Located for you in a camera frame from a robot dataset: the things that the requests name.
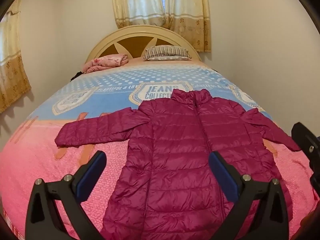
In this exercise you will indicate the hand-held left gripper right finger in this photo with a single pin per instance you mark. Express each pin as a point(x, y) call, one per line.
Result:
point(221, 172)

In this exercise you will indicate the folded pink floral blanket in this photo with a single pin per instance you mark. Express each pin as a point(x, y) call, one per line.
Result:
point(106, 61)

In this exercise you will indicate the bed with pink-blue cover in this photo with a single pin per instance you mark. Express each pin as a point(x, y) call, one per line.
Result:
point(37, 160)

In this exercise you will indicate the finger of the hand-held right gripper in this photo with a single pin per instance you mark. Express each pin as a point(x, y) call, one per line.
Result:
point(303, 137)

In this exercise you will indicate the cream side window curtain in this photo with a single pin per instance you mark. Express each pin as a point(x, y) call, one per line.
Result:
point(12, 67)

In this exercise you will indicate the magenta puffer jacket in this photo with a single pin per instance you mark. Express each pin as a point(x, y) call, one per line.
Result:
point(175, 155)

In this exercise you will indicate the short cream patterned curtain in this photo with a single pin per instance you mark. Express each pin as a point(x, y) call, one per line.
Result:
point(137, 2)

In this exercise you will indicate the cream wooden bed headboard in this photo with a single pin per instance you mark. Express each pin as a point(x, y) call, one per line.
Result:
point(130, 36)

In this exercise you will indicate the striped pillow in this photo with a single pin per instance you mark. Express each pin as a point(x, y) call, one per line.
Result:
point(166, 52)

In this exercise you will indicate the dark cloth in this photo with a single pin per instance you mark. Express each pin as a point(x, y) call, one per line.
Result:
point(76, 76)

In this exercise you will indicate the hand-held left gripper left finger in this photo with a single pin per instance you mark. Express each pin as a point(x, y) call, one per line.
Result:
point(93, 172)

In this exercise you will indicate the long cream patterned curtain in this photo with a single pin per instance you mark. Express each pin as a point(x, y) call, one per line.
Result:
point(187, 12)

